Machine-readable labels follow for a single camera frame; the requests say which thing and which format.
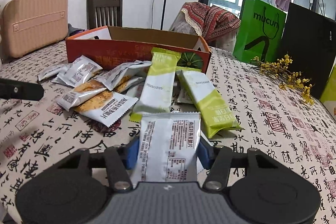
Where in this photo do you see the white cracker snack packet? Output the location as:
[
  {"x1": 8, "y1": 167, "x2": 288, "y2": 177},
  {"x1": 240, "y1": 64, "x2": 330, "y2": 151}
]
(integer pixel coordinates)
[{"x1": 130, "y1": 112, "x2": 201, "y2": 186}]

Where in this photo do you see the green white bar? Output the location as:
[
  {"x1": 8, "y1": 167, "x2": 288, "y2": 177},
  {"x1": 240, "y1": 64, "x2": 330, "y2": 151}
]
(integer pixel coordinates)
[
  {"x1": 130, "y1": 47, "x2": 181, "y2": 122},
  {"x1": 176, "y1": 67, "x2": 242, "y2": 139}
]

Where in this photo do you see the cracker packet with biscuit picture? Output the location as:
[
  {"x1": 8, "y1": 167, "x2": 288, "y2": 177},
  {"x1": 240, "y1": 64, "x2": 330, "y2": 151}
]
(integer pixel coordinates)
[{"x1": 73, "y1": 90, "x2": 138, "y2": 127}]

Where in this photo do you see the silver snack packet far left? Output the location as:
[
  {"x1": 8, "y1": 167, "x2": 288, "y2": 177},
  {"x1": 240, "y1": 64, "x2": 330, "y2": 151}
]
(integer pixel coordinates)
[{"x1": 52, "y1": 55, "x2": 102, "y2": 88}]

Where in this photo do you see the pink vanity suitcase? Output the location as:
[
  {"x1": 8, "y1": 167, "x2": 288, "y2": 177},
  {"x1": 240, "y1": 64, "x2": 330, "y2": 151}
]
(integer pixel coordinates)
[{"x1": 1, "y1": 0, "x2": 68, "y2": 60}]

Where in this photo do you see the silver cracker packet middle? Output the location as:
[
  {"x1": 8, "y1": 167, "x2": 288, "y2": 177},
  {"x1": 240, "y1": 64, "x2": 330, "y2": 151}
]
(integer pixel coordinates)
[{"x1": 96, "y1": 60, "x2": 151, "y2": 91}]

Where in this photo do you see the grey purple folded cloth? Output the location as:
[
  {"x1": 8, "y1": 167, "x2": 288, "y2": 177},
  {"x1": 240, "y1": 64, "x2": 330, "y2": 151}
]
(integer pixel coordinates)
[{"x1": 67, "y1": 23, "x2": 85, "y2": 38}]

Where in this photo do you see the orange cardboard box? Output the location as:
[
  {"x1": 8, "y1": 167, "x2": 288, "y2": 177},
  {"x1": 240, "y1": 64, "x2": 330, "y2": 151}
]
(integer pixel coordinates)
[{"x1": 66, "y1": 26, "x2": 211, "y2": 73}]

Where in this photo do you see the yellow dried flower sprig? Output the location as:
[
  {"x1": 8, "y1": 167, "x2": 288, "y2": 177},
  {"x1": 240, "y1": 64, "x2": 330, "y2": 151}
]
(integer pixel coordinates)
[{"x1": 251, "y1": 54, "x2": 314, "y2": 105}]

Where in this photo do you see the dark wooden chair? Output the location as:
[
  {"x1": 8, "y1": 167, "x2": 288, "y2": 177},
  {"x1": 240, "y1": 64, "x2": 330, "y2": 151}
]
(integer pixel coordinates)
[{"x1": 87, "y1": 0, "x2": 123, "y2": 30}]

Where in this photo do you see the red patterned draped cloth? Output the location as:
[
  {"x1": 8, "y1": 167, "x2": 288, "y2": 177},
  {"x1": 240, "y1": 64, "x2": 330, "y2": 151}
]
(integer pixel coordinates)
[{"x1": 181, "y1": 2, "x2": 241, "y2": 42}]

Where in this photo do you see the chair under draped cloth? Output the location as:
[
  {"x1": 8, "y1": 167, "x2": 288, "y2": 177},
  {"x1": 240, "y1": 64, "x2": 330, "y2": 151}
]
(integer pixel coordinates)
[{"x1": 169, "y1": 9, "x2": 239, "y2": 53}]

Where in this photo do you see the yellow green bag at edge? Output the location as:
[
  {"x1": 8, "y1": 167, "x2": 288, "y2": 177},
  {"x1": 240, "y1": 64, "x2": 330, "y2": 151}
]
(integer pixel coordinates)
[{"x1": 319, "y1": 65, "x2": 336, "y2": 119}]

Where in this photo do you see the green mucun paper bag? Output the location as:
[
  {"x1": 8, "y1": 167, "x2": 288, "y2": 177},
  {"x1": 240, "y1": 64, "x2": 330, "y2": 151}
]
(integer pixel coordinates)
[{"x1": 233, "y1": 0, "x2": 286, "y2": 63}]

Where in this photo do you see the black paper bag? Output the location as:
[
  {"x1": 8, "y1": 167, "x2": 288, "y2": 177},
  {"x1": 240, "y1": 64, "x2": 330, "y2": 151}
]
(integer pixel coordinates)
[{"x1": 277, "y1": 3, "x2": 335, "y2": 99}]

